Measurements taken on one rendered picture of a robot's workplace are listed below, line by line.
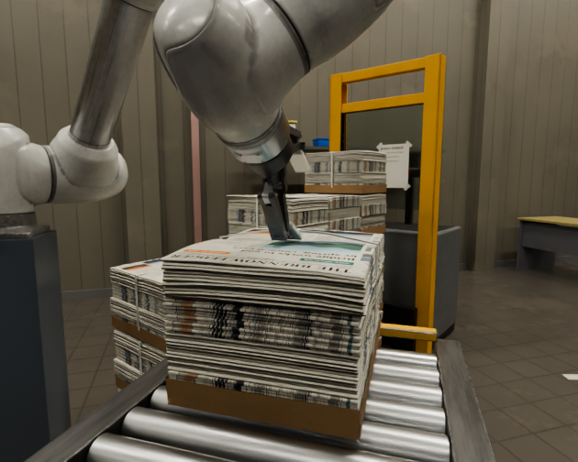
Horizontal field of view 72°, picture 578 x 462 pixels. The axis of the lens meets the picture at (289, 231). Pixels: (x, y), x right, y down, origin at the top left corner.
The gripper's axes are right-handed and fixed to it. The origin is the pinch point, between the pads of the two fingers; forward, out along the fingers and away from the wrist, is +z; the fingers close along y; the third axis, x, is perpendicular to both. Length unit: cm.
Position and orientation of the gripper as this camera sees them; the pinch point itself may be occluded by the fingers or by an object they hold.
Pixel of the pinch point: (297, 201)
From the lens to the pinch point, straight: 73.0
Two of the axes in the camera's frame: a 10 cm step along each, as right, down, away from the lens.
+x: 9.5, 0.3, -3.0
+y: -1.3, 9.3, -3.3
